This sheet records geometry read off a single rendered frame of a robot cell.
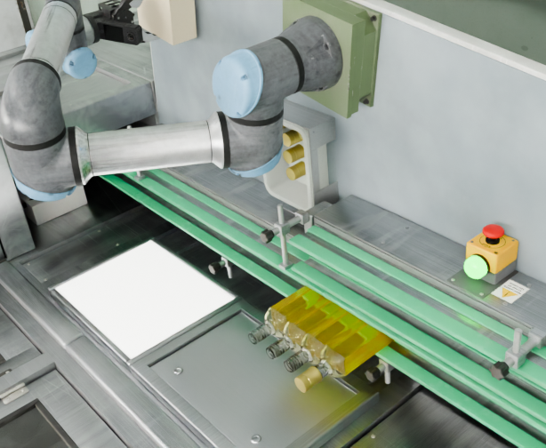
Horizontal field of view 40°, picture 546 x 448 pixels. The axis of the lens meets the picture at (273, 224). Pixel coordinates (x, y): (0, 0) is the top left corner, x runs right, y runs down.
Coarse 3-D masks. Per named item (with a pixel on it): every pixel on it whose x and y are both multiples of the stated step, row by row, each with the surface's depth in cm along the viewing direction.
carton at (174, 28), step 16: (144, 0) 193; (160, 0) 187; (176, 0) 185; (192, 0) 188; (144, 16) 196; (160, 16) 190; (176, 16) 187; (192, 16) 191; (160, 32) 193; (176, 32) 190; (192, 32) 193
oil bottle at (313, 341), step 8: (344, 312) 158; (328, 320) 156; (336, 320) 156; (344, 320) 156; (352, 320) 156; (360, 320) 156; (320, 328) 155; (328, 328) 154; (336, 328) 154; (344, 328) 154; (304, 336) 153; (312, 336) 153; (320, 336) 152; (328, 336) 152; (336, 336) 152; (304, 344) 152; (312, 344) 151; (320, 344) 151; (312, 352) 151; (320, 352) 151; (312, 360) 152
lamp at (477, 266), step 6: (474, 258) 139; (480, 258) 139; (468, 264) 140; (474, 264) 139; (480, 264) 138; (486, 264) 139; (468, 270) 140; (474, 270) 139; (480, 270) 138; (486, 270) 139; (474, 276) 140; (480, 276) 139
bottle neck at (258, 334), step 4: (264, 324) 159; (268, 324) 159; (256, 328) 158; (260, 328) 158; (264, 328) 158; (268, 328) 158; (272, 328) 159; (248, 332) 158; (252, 332) 157; (256, 332) 157; (260, 332) 157; (264, 332) 158; (268, 332) 158; (272, 332) 159; (248, 336) 158; (252, 336) 159; (256, 336) 157; (260, 336) 157; (264, 336) 158; (252, 340) 158; (256, 340) 156; (260, 340) 158
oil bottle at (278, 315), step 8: (304, 288) 166; (288, 296) 164; (296, 296) 164; (304, 296) 163; (312, 296) 163; (320, 296) 163; (280, 304) 162; (288, 304) 162; (296, 304) 161; (304, 304) 161; (312, 304) 162; (272, 312) 160; (280, 312) 160; (288, 312) 159; (296, 312) 160; (264, 320) 161; (272, 320) 159; (280, 320) 158; (288, 320) 159; (280, 328) 159; (280, 336) 160
